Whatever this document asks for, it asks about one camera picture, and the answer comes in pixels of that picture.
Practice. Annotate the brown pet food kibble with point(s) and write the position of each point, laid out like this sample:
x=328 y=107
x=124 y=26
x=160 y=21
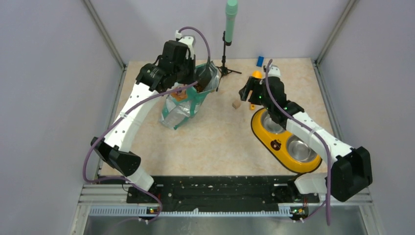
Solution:
x=200 y=87

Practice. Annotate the blue small object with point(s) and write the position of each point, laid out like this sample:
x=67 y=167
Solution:
x=260 y=61

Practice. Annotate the green pet food bag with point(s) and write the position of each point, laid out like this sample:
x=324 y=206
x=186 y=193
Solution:
x=179 y=107

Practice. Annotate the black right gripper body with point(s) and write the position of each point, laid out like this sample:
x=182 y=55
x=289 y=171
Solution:
x=257 y=96

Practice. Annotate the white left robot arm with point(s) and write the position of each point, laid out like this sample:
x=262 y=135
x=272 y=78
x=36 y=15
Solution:
x=114 y=145

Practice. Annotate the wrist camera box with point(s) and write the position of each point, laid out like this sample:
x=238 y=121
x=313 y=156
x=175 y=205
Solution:
x=187 y=40
x=272 y=71

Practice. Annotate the yellow plastic scoop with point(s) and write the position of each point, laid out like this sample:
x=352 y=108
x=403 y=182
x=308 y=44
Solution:
x=256 y=76

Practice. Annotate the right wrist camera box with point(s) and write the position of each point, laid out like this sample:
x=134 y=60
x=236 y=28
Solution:
x=272 y=71

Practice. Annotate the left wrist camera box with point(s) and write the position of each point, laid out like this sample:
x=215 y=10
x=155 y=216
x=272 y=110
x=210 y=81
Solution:
x=187 y=40

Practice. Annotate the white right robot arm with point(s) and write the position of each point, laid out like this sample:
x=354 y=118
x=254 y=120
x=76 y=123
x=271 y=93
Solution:
x=348 y=169

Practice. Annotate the black tripod stand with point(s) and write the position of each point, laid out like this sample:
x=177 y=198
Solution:
x=223 y=69

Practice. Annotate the small wooden cube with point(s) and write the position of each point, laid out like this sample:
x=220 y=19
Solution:
x=236 y=104

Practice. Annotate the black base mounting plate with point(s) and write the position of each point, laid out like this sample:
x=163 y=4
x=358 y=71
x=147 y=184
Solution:
x=220 y=193

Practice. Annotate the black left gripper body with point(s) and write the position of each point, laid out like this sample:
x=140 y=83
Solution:
x=186 y=72

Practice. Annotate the green cylinder on stand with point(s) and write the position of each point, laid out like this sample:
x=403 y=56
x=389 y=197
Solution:
x=230 y=12

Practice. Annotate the aluminium front rail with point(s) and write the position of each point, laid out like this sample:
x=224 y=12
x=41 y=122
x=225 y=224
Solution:
x=123 y=200

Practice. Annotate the yellow double pet bowl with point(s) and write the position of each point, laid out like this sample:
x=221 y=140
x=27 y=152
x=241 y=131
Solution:
x=294 y=154

